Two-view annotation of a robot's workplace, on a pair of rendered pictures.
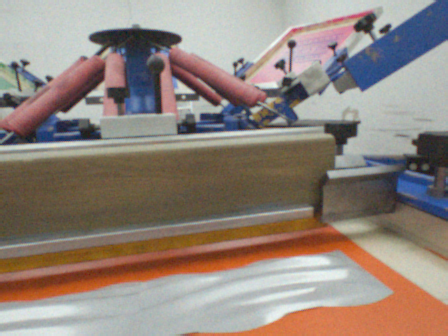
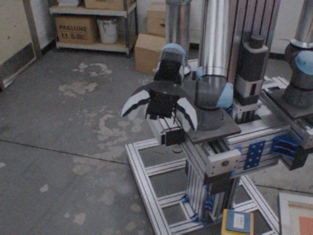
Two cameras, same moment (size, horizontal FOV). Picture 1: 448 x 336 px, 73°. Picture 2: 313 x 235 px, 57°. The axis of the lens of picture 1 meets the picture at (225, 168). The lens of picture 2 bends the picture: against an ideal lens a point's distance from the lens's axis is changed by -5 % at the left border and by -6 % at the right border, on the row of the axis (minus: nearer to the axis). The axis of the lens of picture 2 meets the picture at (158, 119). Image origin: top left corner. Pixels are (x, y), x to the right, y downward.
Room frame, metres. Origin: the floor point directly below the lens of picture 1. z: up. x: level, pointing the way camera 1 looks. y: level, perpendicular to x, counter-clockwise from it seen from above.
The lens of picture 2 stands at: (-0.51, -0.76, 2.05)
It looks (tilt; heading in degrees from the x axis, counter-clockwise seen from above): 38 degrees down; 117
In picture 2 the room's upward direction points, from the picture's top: straight up
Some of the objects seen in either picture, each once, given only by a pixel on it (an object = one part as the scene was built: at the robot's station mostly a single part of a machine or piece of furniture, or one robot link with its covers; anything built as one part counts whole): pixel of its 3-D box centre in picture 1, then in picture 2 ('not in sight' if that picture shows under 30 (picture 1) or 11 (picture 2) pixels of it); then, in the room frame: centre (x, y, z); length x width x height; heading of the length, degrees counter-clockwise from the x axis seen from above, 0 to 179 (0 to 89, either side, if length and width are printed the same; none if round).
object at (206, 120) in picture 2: not in sight; (207, 109); (-0.78, 0.24, 1.31); 0.15 x 0.15 x 0.10
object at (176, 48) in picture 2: not in sight; (171, 62); (-0.82, -0.05, 1.65); 0.11 x 0.08 x 0.09; 109
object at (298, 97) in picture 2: not in sight; (300, 90); (-0.43, 0.59, 1.31); 0.15 x 0.15 x 0.10
